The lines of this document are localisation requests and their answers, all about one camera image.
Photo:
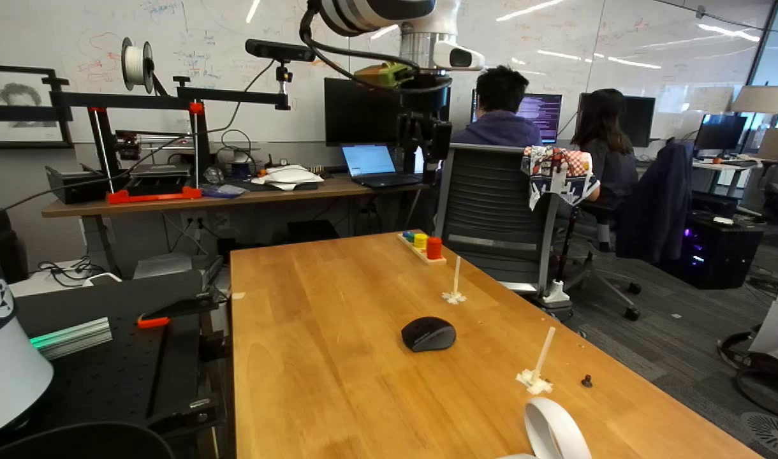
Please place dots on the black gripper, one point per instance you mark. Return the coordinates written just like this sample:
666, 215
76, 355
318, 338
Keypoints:
426, 102

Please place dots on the black computer mouse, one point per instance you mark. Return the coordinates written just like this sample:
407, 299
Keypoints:
430, 336

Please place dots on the open laptop blue screen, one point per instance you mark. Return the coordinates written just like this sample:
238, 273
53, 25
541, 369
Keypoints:
369, 160

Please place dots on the person in purple shirt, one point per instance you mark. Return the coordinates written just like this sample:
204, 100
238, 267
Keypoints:
499, 128

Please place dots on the grey mesh office chair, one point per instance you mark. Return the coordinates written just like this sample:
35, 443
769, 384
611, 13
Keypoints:
490, 204

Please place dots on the red toy cylinder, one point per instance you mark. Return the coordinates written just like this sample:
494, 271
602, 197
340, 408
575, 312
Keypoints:
435, 249

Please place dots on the monitor with purple screen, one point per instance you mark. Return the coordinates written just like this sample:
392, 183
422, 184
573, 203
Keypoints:
541, 115

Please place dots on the white paper stack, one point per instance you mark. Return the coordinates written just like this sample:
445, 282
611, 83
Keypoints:
286, 176

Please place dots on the patterned cloth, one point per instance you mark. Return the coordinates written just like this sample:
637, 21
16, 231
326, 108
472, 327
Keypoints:
561, 174

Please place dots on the person with long hair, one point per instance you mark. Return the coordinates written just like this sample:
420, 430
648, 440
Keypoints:
605, 131

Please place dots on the dark blue jacket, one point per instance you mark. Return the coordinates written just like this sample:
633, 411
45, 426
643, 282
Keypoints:
657, 204

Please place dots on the red black 3D printer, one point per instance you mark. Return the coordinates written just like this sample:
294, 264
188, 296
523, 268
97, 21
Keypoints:
153, 179

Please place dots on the long wooden desk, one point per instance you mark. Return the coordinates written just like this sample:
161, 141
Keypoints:
148, 204

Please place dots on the beige lampshade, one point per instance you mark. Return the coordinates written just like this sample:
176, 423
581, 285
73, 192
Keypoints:
760, 100
711, 100

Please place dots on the grey flat box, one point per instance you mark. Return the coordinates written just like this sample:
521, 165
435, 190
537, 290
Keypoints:
161, 267

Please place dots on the small black screw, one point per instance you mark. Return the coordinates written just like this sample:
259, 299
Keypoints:
584, 380

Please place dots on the white filament spool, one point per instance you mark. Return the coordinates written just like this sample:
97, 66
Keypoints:
133, 66

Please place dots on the black computer tower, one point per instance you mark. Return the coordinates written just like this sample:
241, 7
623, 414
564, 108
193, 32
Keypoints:
721, 250

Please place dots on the black box device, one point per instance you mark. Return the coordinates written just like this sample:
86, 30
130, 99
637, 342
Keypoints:
73, 183

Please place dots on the black workbench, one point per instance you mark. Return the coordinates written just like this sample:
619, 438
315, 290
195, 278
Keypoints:
109, 384

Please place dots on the green-lit metal bar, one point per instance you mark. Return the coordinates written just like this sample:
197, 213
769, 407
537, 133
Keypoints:
73, 338

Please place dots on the black framed picture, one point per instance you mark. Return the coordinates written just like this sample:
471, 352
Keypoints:
19, 95

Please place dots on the black bag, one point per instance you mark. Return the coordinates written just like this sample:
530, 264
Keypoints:
0, 244

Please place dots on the green wrist camera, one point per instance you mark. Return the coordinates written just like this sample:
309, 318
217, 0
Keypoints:
385, 74

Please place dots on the black camera on stand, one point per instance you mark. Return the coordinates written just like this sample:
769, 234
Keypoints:
277, 50

